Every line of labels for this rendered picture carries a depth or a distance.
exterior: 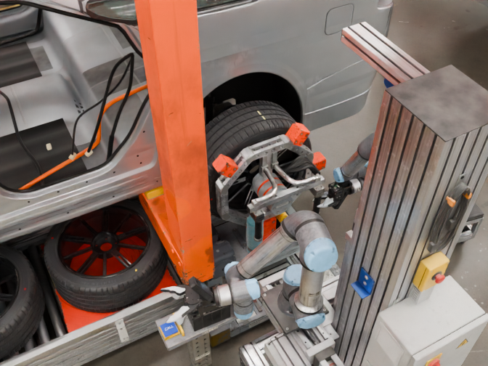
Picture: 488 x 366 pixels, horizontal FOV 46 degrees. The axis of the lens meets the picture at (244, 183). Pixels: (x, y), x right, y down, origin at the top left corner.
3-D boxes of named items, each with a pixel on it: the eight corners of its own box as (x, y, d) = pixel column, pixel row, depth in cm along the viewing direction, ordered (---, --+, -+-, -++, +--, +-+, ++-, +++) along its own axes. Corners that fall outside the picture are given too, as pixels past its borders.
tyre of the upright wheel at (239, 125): (311, 115, 324) (226, 84, 278) (335, 139, 310) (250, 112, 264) (249, 200, 350) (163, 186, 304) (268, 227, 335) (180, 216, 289)
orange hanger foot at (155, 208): (165, 192, 337) (159, 149, 312) (202, 255, 305) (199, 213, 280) (139, 201, 332) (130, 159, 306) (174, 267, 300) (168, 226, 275)
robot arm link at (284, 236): (301, 192, 206) (215, 268, 226) (311, 214, 198) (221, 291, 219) (321, 202, 213) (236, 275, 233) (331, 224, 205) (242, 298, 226)
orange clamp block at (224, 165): (232, 158, 278) (220, 152, 271) (240, 168, 273) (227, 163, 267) (223, 168, 280) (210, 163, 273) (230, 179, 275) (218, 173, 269)
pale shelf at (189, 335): (231, 290, 302) (230, 287, 300) (245, 315, 292) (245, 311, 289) (155, 324, 288) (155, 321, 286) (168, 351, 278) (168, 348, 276)
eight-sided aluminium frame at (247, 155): (302, 195, 327) (310, 123, 287) (308, 202, 323) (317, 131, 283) (217, 230, 309) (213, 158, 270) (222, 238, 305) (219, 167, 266)
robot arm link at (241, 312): (248, 294, 226) (248, 279, 218) (255, 319, 218) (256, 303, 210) (229, 298, 224) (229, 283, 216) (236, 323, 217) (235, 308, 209)
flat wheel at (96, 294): (123, 203, 363) (117, 178, 346) (191, 264, 331) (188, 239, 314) (31, 263, 331) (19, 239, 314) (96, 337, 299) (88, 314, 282)
